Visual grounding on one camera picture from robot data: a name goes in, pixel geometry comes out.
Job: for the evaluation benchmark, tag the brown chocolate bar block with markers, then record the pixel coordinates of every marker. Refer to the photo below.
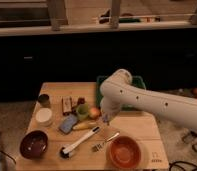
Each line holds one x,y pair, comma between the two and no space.
66,105

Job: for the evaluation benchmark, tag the blue sponge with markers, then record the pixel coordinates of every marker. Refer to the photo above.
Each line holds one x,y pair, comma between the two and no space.
68,123

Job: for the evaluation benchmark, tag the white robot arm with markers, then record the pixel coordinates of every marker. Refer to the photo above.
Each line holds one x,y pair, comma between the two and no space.
117,90

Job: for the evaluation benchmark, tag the green plastic cup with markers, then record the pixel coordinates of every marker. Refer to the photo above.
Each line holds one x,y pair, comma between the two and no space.
82,111

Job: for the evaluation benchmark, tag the silver fork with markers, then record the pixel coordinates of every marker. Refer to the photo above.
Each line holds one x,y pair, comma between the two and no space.
99,146

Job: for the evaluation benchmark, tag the small metal can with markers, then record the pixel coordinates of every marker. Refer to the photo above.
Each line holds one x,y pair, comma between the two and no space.
44,100

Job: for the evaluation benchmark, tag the small dark red fruit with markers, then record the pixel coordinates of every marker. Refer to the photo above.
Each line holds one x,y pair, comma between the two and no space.
81,100

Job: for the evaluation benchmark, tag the white round container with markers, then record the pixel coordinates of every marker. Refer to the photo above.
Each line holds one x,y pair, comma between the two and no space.
44,116

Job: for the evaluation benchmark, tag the white handled dish brush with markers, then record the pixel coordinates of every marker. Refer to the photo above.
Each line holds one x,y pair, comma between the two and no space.
66,152

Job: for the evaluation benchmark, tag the green plastic tray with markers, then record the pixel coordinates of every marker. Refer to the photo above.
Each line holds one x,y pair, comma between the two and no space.
137,82

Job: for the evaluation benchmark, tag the purple bowl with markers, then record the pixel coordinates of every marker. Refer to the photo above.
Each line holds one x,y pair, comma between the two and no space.
34,145

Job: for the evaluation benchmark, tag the light blue towel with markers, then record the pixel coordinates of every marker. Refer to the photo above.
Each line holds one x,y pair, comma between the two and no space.
106,118

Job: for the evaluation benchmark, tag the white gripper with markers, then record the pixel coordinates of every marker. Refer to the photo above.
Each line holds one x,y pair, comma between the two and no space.
109,107

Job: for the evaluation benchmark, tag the red yellow apple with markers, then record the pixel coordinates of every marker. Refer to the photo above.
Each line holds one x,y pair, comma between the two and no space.
94,113

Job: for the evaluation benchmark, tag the orange bowl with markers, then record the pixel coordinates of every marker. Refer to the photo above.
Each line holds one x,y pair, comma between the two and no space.
123,153

